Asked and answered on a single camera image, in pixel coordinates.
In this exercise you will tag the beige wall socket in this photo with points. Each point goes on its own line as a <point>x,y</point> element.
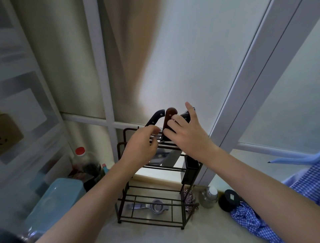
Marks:
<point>10,135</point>

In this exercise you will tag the red capped plastic bottle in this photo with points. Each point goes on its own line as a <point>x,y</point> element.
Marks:
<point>80,151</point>

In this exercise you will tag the silver metal squeezer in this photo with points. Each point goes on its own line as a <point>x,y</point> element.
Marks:
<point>157,207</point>

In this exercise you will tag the grey sliding door frame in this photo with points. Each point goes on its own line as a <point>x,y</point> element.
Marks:
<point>260,75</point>

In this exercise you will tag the black round canister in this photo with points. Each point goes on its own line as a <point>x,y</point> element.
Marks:
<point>228,200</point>

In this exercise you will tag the blue checked cloth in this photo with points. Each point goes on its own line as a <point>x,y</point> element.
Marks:
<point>250,222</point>

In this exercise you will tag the black metal knife rack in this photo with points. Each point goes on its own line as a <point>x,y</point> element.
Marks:
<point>191,167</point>

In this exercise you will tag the person's left hand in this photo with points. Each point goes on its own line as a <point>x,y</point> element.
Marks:
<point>140,150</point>

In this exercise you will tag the light blue plastic container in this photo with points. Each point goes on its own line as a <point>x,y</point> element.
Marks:
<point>55,200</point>

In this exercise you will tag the red plaid fabric pouch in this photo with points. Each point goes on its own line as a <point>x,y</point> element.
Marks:
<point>188,199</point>

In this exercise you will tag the person's right forearm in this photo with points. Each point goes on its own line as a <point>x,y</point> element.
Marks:
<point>250,187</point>

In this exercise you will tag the blue spray bottle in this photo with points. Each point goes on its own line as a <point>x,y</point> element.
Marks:
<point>105,168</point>

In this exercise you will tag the person's right hand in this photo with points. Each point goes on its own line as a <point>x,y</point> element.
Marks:
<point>192,140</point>

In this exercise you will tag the glass jar with white lid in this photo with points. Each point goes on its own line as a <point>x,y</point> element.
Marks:
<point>207,199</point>

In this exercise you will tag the person's left forearm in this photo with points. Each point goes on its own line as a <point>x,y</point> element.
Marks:
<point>87,210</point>

